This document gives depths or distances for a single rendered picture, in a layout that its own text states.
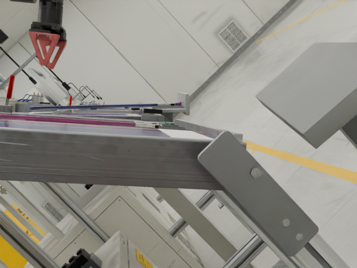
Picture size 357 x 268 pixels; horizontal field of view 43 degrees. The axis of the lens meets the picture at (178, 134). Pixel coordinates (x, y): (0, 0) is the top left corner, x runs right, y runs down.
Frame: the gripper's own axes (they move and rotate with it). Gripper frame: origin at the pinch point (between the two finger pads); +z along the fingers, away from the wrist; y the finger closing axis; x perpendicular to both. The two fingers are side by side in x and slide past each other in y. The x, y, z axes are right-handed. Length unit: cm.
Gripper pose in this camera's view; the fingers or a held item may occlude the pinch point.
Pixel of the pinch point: (47, 64)
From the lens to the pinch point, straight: 118.1
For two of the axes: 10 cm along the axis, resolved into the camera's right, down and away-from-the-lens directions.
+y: 1.1, 0.6, -9.9
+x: 9.9, 0.7, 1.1
